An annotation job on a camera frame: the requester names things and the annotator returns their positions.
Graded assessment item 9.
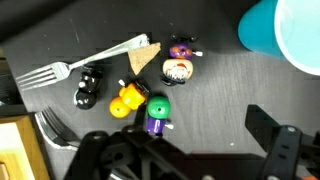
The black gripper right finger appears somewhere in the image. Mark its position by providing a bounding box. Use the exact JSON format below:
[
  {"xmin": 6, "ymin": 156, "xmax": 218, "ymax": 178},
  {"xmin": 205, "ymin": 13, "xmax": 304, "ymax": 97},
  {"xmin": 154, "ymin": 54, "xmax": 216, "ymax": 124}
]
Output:
[{"xmin": 245, "ymin": 104, "xmax": 303, "ymax": 180}]

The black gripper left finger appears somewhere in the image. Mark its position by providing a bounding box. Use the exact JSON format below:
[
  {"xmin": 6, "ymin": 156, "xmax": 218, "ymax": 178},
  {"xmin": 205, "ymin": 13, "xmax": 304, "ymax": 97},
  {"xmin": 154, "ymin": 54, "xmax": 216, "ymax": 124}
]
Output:
[{"xmin": 64, "ymin": 105, "xmax": 149, "ymax": 180}]

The yellow orange toy figure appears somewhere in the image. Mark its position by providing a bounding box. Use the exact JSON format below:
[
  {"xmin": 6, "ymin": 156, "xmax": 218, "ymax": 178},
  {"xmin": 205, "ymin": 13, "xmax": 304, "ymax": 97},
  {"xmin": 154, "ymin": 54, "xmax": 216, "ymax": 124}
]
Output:
[{"xmin": 109, "ymin": 79, "xmax": 150, "ymax": 119}]

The green-headed purple toy figure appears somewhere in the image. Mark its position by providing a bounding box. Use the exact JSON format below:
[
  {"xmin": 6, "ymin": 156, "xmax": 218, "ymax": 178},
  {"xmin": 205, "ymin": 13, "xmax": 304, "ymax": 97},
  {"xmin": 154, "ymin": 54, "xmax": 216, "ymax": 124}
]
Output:
[{"xmin": 145, "ymin": 95, "xmax": 175, "ymax": 137}]

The purple white-faced toy figure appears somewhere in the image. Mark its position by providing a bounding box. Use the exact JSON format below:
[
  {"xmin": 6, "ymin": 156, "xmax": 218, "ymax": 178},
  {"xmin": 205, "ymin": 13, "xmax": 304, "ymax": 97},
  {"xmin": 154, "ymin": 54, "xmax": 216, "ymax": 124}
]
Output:
[{"xmin": 160, "ymin": 33, "xmax": 204, "ymax": 87}]

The teal plastic cup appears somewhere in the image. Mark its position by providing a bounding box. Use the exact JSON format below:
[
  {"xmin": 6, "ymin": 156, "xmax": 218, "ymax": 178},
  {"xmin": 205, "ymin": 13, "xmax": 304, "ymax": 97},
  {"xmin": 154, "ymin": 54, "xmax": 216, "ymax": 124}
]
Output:
[{"xmin": 237, "ymin": 0, "xmax": 320, "ymax": 77}]

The black toy figure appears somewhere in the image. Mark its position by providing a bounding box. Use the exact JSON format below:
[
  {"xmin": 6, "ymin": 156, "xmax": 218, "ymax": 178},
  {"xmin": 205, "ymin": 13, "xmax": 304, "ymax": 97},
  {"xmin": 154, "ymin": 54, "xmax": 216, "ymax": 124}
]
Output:
[{"xmin": 73, "ymin": 65, "xmax": 104, "ymax": 111}]

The light wooden desk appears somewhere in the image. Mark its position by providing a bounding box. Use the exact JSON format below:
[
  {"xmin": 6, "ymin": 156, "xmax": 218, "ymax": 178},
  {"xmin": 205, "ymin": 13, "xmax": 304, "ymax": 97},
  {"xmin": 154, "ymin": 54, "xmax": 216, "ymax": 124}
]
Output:
[{"xmin": 0, "ymin": 113, "xmax": 51, "ymax": 180}]

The tan cork wedge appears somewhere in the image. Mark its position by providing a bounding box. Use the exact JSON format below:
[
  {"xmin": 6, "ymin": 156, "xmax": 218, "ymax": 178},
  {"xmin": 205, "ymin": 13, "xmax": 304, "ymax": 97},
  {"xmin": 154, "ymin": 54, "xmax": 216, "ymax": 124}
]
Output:
[{"xmin": 128, "ymin": 41, "xmax": 162, "ymax": 76}]

